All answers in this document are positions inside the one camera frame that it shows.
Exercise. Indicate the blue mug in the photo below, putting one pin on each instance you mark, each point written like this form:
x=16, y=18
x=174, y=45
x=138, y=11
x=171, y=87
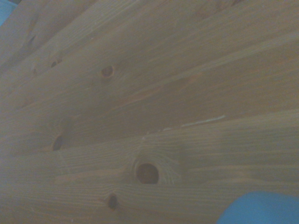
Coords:
x=261, y=208

